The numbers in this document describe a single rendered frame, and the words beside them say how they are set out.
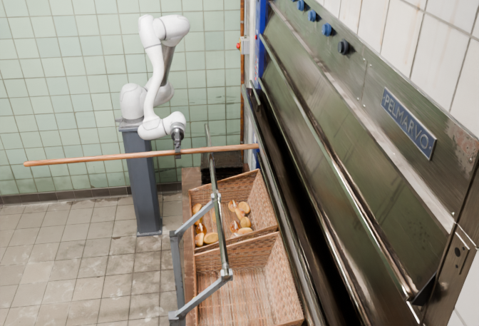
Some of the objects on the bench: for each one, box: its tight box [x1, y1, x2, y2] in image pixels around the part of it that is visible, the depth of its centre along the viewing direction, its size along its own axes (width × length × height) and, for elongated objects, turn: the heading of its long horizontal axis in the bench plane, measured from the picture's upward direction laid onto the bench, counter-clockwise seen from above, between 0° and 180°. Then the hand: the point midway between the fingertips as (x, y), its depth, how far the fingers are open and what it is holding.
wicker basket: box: [187, 168, 278, 269], centre depth 263 cm, size 49×56×28 cm
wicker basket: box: [192, 231, 305, 326], centre depth 214 cm, size 49×56×28 cm
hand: (177, 152), depth 235 cm, fingers closed on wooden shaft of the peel, 3 cm apart
